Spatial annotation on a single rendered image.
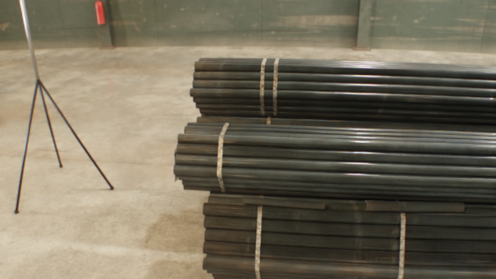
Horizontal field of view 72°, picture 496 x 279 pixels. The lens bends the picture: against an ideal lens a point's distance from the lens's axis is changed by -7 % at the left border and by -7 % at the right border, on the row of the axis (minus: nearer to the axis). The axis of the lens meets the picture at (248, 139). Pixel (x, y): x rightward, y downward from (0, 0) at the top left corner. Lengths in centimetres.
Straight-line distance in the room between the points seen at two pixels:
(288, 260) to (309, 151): 51
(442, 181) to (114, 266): 177
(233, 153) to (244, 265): 52
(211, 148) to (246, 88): 48
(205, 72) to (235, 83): 18
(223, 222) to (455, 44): 821
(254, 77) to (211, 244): 90
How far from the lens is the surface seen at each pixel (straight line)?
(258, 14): 862
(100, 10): 933
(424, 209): 181
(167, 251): 230
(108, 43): 955
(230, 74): 203
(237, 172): 165
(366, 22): 854
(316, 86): 199
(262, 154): 164
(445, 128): 225
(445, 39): 929
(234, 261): 176
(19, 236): 278
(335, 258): 175
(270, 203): 171
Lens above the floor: 148
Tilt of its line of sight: 24 degrees down
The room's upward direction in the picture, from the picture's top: 1 degrees counter-clockwise
